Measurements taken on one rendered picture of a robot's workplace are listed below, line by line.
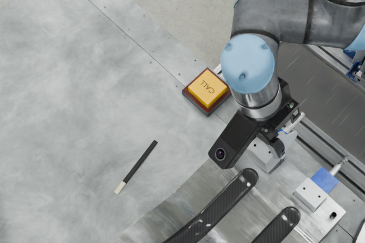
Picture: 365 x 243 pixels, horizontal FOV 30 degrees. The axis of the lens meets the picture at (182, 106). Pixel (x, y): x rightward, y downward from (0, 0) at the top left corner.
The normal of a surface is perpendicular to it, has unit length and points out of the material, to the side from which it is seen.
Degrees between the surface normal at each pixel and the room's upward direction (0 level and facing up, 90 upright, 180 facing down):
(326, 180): 0
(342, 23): 57
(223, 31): 0
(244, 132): 38
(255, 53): 12
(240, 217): 3
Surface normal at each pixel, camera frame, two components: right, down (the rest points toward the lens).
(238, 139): -0.55, -0.01
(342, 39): -0.15, 0.73
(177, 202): 0.14, -0.54
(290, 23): -0.13, 0.36
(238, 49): -0.23, -0.38
